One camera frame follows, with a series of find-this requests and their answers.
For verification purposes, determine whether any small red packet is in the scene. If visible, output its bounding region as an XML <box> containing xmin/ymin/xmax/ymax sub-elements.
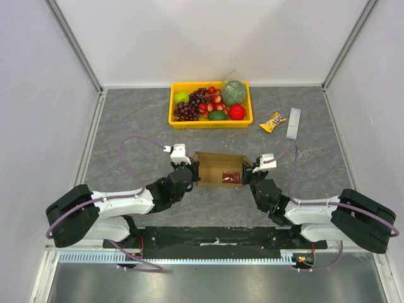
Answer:
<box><xmin>222</xmin><ymin>171</ymin><xmax>241</xmax><ymax>184</ymax></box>

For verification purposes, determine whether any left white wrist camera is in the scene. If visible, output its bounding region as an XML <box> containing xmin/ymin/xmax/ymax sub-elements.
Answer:
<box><xmin>163</xmin><ymin>143</ymin><xmax>191</xmax><ymax>165</ymax></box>

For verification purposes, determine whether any brown cardboard box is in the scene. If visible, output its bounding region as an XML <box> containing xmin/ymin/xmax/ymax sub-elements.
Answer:
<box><xmin>193</xmin><ymin>151</ymin><xmax>251</xmax><ymax>188</ymax></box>

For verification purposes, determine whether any green netted melon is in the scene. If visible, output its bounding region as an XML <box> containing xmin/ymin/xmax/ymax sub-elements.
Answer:
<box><xmin>222</xmin><ymin>80</ymin><xmax>247</xmax><ymax>106</ymax></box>

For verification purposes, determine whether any aluminium front rail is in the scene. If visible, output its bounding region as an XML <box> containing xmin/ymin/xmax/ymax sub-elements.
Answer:
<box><xmin>47</xmin><ymin>222</ymin><xmax>392</xmax><ymax>254</ymax></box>

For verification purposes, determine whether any yellow candy packet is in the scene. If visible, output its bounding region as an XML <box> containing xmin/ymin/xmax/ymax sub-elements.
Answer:
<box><xmin>259</xmin><ymin>112</ymin><xmax>287</xmax><ymax>133</ymax></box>

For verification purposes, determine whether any purple grape bunch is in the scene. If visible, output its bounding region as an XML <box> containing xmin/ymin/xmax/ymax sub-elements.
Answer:
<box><xmin>172</xmin><ymin>88</ymin><xmax>203</xmax><ymax>122</ymax></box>

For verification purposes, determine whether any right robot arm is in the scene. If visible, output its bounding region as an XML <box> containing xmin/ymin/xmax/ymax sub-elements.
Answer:
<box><xmin>242</xmin><ymin>159</ymin><xmax>399</xmax><ymax>254</ymax></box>

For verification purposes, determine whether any slotted cable duct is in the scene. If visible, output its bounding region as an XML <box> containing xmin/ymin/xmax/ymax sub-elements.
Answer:
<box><xmin>59</xmin><ymin>251</ymin><xmax>296</xmax><ymax>266</ymax></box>

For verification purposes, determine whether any red tomato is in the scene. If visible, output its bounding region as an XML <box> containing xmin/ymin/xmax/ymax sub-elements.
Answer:
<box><xmin>229</xmin><ymin>105</ymin><xmax>246</xmax><ymax>121</ymax></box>

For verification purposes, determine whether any green apple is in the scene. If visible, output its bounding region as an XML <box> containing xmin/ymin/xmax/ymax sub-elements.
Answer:
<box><xmin>174</xmin><ymin>92</ymin><xmax>189</xmax><ymax>104</ymax></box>

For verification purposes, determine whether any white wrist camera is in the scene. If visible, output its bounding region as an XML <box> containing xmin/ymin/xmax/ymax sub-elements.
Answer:
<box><xmin>163</xmin><ymin>143</ymin><xmax>191</xmax><ymax>165</ymax></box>
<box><xmin>252</xmin><ymin>153</ymin><xmax>277</xmax><ymax>173</ymax></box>

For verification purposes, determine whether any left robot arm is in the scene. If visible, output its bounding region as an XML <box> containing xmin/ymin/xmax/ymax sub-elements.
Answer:
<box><xmin>45</xmin><ymin>160</ymin><xmax>199</xmax><ymax>248</ymax></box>

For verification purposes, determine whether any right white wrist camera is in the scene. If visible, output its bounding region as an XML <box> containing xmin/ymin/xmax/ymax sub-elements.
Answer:
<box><xmin>252</xmin><ymin>153</ymin><xmax>277</xmax><ymax>173</ymax></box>

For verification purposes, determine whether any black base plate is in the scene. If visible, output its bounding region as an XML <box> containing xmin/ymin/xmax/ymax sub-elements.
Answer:
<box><xmin>117</xmin><ymin>226</ymin><xmax>328</xmax><ymax>251</ymax></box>

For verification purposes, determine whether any green avocado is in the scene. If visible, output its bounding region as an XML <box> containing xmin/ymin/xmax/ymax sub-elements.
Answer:
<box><xmin>208</xmin><ymin>110</ymin><xmax>228</xmax><ymax>121</ymax></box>

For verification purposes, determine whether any yellow plastic tray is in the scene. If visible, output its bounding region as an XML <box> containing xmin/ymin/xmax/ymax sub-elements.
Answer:
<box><xmin>168</xmin><ymin>81</ymin><xmax>254</xmax><ymax>129</ymax></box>

